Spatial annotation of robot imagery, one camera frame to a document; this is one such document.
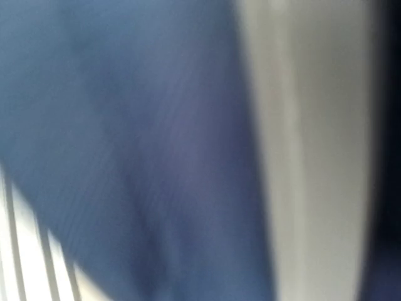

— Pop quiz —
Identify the navy blue backpack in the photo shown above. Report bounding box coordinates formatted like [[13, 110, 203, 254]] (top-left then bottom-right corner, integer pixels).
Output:
[[0, 0, 401, 301]]

